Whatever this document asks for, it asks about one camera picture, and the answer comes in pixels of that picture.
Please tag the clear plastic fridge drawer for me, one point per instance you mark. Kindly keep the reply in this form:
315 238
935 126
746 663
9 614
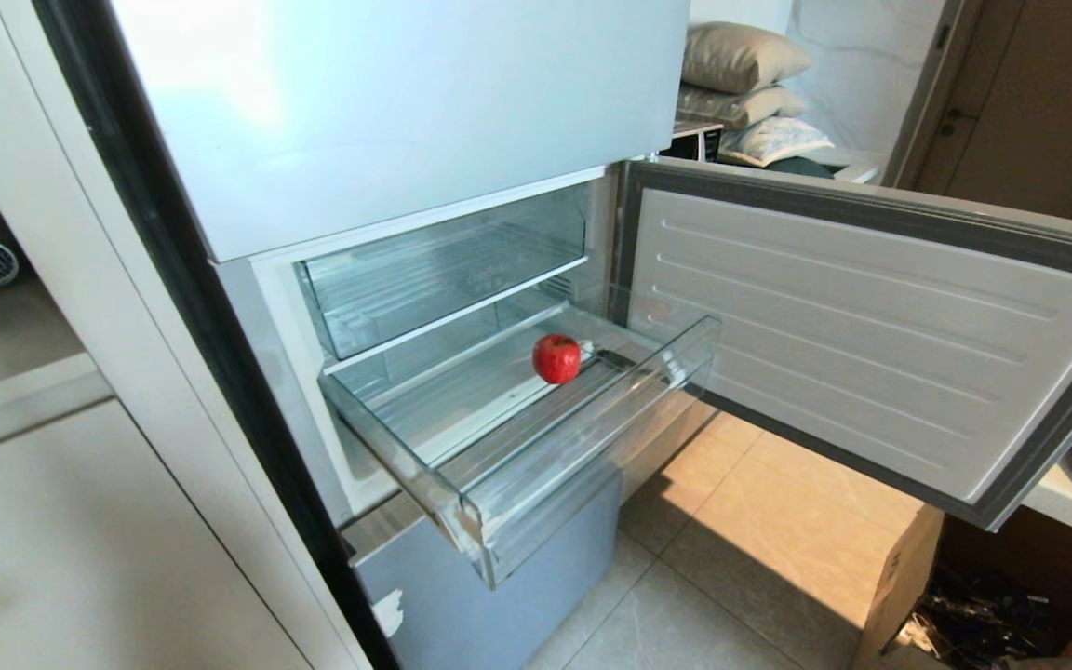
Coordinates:
536 437
424 279

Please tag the white fridge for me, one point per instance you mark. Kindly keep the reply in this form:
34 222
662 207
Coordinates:
313 307

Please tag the pale blue fridge drawer front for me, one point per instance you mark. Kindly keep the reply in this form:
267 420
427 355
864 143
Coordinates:
489 596

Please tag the pale blue fridge door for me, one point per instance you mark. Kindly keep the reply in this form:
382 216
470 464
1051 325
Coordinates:
387 102

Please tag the white fridge door with grey seal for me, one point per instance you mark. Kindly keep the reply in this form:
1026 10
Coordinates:
862 326

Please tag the red apple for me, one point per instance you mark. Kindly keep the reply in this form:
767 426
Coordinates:
556 358

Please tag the white patterned pillow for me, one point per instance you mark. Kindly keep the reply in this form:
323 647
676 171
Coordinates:
773 140

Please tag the beige pillow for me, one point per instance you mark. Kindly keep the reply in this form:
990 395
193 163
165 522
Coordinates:
741 105
741 56

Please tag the brown cardboard box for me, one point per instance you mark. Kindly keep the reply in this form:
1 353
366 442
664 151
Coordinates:
908 596

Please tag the white cabinet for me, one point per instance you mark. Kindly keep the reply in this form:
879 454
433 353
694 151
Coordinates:
80 521

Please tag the brown wooden door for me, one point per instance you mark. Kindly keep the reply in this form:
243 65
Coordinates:
1029 102

